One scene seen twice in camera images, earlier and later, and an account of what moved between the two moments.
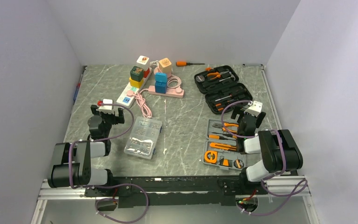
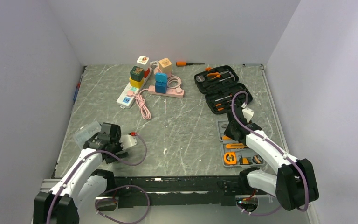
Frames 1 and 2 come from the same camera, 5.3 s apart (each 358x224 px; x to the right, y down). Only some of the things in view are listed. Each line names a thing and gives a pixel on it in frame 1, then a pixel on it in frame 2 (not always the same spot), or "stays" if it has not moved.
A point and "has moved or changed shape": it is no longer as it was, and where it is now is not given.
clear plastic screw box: [143, 137] → [85, 133]
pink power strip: [177, 92] stays
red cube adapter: [146, 73] stays
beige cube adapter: [165, 66] stays
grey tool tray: [220, 149] has moved or changed shape
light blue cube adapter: [161, 77] stays
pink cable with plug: [141, 101] stays
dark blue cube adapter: [161, 87] stays
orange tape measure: [210, 157] → [230, 158]
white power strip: [124, 100] stays
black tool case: [221, 86] stays
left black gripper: [116, 119] → [121, 154]
